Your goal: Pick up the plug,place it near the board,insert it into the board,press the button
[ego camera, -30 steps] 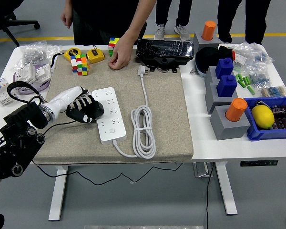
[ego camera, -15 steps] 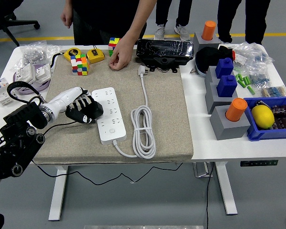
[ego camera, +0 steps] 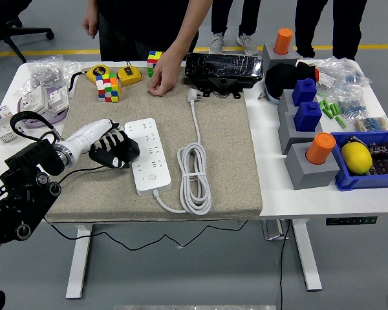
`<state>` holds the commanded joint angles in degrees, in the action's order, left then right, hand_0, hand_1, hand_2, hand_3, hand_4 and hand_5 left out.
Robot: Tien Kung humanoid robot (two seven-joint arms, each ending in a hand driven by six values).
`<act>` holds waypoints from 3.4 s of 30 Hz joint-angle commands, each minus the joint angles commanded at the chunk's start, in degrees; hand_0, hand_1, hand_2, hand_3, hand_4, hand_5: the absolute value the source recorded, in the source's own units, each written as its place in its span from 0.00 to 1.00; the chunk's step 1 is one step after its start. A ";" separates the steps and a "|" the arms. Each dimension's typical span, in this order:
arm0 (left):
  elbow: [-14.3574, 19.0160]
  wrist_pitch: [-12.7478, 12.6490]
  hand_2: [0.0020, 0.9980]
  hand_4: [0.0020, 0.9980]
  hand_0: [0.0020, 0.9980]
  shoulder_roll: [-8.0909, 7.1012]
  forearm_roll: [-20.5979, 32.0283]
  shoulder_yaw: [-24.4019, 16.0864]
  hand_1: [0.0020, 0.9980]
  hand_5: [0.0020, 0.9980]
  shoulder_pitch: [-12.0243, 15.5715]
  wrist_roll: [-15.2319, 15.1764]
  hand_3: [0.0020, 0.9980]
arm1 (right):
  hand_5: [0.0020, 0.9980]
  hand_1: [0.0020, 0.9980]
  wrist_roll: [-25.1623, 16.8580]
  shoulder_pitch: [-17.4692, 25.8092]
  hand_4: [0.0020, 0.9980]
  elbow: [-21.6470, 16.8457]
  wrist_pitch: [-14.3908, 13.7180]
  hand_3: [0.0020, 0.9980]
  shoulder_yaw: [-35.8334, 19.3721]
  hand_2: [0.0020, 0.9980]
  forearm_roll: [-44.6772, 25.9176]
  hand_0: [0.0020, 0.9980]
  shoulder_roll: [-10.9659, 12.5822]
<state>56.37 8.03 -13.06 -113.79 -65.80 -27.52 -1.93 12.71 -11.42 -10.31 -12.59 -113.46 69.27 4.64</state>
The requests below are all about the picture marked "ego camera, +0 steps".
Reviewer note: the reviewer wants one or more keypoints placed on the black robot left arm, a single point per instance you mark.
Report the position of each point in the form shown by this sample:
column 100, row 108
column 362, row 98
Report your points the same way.
column 19, row 193

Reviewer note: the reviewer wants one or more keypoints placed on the orange cylinder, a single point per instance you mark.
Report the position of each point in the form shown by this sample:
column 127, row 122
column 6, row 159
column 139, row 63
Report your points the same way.
column 283, row 40
column 320, row 148

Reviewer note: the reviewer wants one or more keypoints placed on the person's right hand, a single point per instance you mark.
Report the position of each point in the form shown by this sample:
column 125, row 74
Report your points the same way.
column 91, row 25

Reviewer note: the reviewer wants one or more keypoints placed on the blue plastic bin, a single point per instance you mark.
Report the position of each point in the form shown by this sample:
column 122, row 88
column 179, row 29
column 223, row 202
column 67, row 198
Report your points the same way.
column 359, row 182

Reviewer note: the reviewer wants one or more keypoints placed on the purple band tray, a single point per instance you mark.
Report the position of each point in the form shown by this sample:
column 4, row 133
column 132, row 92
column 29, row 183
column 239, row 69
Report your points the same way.
column 60, row 114

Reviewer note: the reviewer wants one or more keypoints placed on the black film-wrapped device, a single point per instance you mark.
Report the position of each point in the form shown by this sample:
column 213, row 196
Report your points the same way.
column 223, row 66

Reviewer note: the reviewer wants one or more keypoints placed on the white power strip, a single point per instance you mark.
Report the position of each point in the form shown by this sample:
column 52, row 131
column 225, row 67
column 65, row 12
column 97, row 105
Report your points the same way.
column 155, row 155

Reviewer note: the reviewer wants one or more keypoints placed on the round yellow tape measure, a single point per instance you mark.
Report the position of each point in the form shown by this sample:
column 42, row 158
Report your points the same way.
column 98, row 72

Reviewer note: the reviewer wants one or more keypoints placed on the person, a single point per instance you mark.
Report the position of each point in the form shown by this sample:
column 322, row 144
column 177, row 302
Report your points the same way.
column 129, row 22
column 310, row 19
column 221, row 16

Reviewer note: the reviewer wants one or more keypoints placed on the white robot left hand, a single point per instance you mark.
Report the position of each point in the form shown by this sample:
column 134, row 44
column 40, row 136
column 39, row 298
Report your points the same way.
column 90, row 134

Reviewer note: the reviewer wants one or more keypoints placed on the small metal clip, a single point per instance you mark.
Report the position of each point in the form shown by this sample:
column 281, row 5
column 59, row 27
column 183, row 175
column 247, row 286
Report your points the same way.
column 262, row 96

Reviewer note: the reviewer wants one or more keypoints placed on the yellow tape measure black label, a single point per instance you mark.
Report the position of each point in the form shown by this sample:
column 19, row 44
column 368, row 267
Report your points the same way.
column 128, row 76

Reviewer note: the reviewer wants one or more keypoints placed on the black clip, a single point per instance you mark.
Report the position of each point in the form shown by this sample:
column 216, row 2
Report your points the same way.
column 352, row 140

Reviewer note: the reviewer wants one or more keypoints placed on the person's left forearm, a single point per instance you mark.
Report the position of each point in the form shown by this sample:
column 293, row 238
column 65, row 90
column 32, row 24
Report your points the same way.
column 190, row 26

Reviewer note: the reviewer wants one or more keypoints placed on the person's left hand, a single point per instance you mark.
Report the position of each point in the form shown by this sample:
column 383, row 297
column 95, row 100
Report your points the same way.
column 168, row 74

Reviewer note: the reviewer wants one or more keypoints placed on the clear bag beige resistors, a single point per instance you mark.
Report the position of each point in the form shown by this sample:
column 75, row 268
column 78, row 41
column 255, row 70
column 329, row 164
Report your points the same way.
column 372, row 123

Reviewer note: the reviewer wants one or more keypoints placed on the person's right forearm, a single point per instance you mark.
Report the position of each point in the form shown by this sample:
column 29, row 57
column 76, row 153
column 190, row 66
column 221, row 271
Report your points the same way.
column 93, row 6

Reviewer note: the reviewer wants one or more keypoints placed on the scrambled colourful puzzle cube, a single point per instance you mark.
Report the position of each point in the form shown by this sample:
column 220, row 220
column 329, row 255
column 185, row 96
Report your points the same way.
column 153, row 59

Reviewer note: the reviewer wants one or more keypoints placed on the dark brown component packs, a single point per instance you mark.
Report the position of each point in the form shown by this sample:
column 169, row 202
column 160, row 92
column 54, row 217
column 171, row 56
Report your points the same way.
column 386, row 159

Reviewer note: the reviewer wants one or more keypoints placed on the metal box under table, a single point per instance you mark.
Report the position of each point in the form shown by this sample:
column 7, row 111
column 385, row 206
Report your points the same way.
column 273, row 230

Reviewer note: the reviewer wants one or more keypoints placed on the clear bag metal screws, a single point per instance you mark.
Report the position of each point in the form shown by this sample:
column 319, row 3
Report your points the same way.
column 45, row 74

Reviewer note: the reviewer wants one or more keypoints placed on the white socket panel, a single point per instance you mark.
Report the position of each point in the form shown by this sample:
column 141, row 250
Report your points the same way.
column 58, row 97
column 34, row 101

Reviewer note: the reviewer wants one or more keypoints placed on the yellow lemon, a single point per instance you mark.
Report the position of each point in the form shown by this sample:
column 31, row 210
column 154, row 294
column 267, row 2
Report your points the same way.
column 356, row 158

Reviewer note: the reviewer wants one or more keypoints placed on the clear bag blue components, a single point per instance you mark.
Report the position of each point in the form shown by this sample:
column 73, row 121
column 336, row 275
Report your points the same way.
column 342, row 74
column 350, row 106

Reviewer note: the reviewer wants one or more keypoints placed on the puzzle cube with white face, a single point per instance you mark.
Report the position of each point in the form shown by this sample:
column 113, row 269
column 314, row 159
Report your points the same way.
column 108, row 88

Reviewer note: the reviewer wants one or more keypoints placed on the black office chair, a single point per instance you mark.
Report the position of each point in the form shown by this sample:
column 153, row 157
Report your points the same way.
column 35, row 31

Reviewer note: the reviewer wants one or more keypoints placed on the grey-brown mat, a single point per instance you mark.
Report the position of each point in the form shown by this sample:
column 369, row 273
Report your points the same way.
column 226, row 145

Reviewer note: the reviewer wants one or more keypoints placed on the blue block peg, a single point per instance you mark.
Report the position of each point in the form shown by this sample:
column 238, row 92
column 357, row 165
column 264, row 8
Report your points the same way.
column 307, row 117
column 304, row 92

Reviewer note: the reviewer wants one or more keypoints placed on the black table control panel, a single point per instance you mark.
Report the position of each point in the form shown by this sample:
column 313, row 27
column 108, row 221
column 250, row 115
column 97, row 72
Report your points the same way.
column 350, row 221

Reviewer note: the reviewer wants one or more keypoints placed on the black cloth cap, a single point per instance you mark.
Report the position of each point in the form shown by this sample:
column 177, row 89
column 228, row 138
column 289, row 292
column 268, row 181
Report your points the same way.
column 284, row 77

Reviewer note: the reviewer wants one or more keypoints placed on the grey square holder block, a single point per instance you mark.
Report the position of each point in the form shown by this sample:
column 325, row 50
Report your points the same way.
column 273, row 59
column 307, row 176
column 284, row 103
column 289, row 135

